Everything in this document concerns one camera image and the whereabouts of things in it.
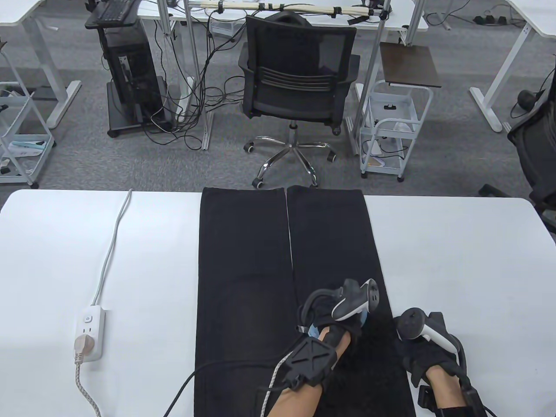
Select person's right hand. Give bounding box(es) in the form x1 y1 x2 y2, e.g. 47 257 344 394
396 312 467 389

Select tangle of black floor cables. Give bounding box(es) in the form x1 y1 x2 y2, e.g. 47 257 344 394
146 9 246 150

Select person's left hand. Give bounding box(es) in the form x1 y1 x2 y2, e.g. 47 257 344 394
297 288 370 348

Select white desk with foot bar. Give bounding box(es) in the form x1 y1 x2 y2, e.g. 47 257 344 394
469 0 556 133

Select light blue electric iron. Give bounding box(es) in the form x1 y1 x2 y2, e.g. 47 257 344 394
308 311 370 337

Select black trousers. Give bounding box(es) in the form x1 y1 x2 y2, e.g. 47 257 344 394
191 185 417 417

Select grey white handheld controller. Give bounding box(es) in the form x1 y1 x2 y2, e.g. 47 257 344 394
331 278 379 322
395 308 460 353

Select black wrist box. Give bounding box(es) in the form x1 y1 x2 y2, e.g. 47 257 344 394
417 384 487 417

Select person's right forearm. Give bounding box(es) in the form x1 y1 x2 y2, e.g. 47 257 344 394
424 367 467 409

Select black keyboard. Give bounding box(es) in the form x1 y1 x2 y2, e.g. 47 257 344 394
96 0 136 22

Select dark brown side table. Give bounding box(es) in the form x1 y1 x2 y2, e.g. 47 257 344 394
379 42 442 89

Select white desk with angled leg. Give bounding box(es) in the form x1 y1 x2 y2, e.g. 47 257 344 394
0 0 82 129

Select white rolling cart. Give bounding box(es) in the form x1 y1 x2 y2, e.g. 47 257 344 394
358 79 434 182

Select white table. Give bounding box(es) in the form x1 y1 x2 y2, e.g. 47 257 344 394
0 189 556 417

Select white wire shelf cart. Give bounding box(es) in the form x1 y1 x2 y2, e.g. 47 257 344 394
0 41 56 189

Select black rolling computer stand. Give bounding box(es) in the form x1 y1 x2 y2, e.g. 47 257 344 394
85 9 174 139

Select person's left forearm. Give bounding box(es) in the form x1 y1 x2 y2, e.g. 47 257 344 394
265 332 351 417

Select black lattice wrist module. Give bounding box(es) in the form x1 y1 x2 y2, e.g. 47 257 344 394
282 338 339 389

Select long white desk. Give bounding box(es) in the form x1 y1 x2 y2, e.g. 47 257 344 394
138 0 430 33

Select black computer tower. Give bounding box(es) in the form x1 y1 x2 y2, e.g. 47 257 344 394
103 24 159 118

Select grey power strip cable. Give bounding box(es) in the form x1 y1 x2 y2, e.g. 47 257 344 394
90 189 132 307

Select aluminium frame post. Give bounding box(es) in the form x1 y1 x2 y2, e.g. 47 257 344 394
185 0 214 150
347 0 391 156

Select braided iron cord with plug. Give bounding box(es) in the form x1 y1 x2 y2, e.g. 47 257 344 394
69 335 103 417

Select black mesh office chair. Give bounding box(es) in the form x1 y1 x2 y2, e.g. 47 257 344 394
238 11 361 189

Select white power strip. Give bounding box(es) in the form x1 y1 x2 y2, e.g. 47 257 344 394
71 306 106 363

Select black high-back mesh chair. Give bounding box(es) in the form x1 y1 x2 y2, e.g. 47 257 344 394
478 67 556 233

